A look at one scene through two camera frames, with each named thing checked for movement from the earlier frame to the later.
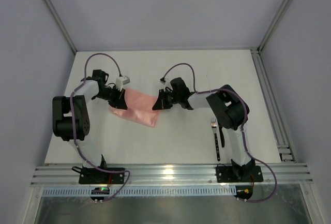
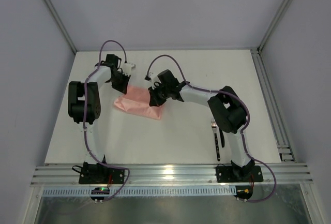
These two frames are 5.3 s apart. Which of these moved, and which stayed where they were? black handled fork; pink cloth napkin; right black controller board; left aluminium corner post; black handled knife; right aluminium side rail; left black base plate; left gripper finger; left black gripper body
Moved: left black gripper body; pink cloth napkin; left gripper finger
Stayed: right aluminium side rail; right black controller board; left aluminium corner post; left black base plate; black handled fork; black handled knife
